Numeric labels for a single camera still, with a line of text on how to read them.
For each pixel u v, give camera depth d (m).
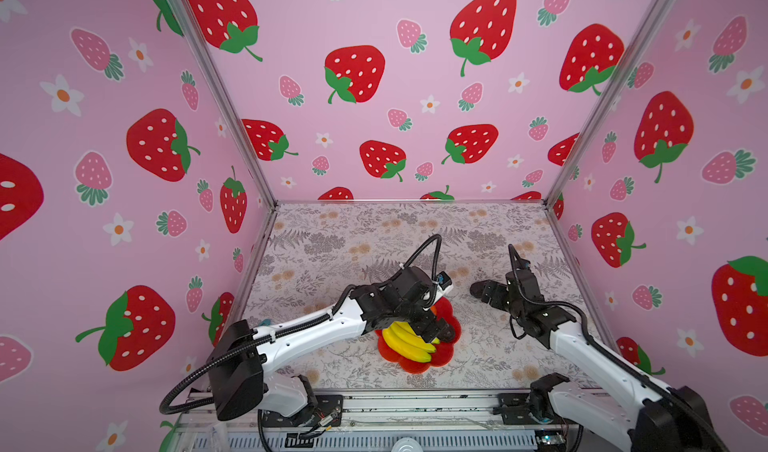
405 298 0.57
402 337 0.83
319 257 1.04
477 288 0.96
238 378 0.39
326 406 0.75
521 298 0.64
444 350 0.81
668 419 0.40
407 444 0.65
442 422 0.73
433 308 0.86
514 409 0.73
